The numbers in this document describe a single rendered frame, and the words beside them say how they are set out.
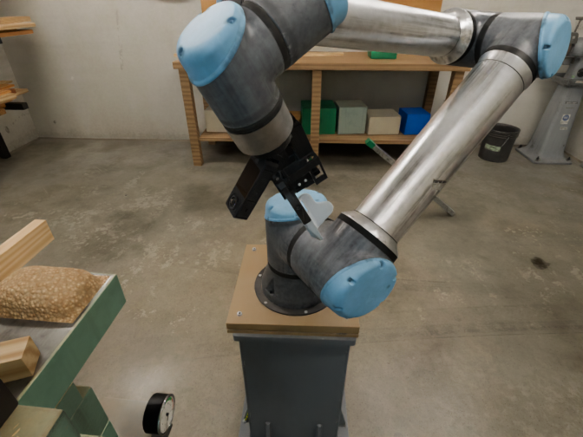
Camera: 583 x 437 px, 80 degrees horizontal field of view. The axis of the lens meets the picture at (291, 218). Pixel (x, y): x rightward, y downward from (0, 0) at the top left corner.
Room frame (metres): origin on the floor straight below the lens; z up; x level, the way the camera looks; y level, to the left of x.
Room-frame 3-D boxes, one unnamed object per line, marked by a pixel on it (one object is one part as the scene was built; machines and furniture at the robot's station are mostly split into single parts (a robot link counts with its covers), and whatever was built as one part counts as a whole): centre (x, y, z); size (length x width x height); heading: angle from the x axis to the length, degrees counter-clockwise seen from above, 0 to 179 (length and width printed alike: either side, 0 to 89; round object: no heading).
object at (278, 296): (0.71, -0.01, 0.64); 0.19 x 0.19 x 0.10
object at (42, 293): (0.35, 0.35, 0.92); 0.14 x 0.09 x 0.04; 85
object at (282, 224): (0.70, -0.02, 0.77); 0.17 x 0.15 x 0.18; 32
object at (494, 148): (3.02, -1.87, 0.14); 0.30 x 0.29 x 0.28; 177
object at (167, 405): (0.32, 0.23, 0.65); 0.06 x 0.04 x 0.08; 175
